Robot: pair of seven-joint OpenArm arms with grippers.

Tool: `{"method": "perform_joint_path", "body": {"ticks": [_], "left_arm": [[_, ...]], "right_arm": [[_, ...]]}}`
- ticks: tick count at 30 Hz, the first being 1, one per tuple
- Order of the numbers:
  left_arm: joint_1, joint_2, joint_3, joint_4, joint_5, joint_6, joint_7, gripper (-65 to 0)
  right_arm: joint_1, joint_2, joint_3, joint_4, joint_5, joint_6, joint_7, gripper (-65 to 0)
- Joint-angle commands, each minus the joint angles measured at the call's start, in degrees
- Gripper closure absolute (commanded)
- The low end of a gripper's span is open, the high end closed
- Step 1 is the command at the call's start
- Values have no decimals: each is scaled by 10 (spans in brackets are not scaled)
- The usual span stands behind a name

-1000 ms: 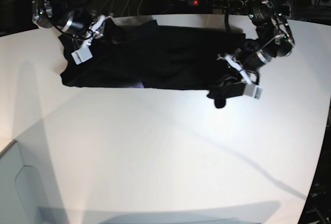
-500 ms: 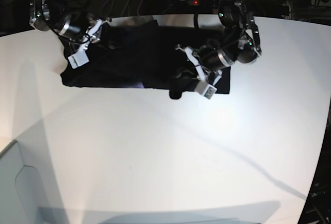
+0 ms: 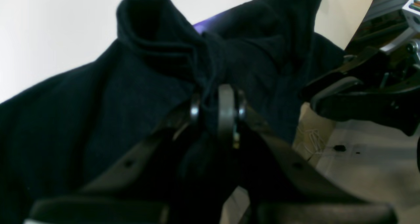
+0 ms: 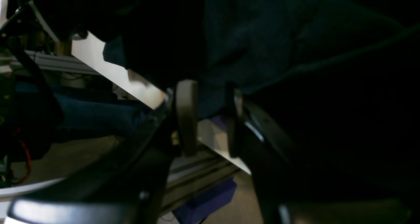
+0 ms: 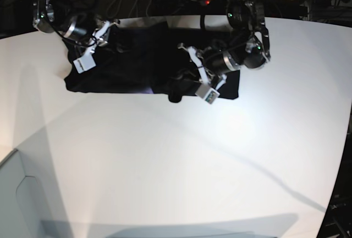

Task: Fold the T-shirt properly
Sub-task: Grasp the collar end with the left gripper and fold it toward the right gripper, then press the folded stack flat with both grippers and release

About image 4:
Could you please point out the blue plastic bin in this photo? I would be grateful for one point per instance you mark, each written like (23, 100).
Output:
(203, 205)

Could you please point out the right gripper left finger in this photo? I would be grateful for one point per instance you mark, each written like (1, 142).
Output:
(127, 185)

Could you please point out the black T-shirt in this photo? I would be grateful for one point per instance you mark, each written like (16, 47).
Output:
(341, 77)

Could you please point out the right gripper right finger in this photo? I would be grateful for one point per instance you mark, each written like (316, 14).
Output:
(292, 186)

